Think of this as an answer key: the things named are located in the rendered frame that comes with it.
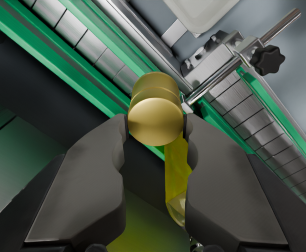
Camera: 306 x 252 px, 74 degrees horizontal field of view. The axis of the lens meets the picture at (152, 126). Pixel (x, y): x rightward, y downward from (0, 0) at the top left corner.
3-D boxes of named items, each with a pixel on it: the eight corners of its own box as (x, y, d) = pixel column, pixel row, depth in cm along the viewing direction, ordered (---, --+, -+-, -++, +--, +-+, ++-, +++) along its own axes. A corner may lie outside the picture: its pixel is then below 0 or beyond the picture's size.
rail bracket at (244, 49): (172, 83, 34) (178, 119, 24) (263, 0, 28) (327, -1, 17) (184, 95, 35) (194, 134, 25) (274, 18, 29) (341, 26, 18)
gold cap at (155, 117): (131, 71, 15) (122, 95, 11) (180, 71, 14) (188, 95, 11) (134, 114, 16) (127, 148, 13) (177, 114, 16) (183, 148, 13)
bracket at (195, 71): (177, 64, 40) (180, 75, 34) (217, 26, 36) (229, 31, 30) (189, 77, 41) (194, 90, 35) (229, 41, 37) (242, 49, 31)
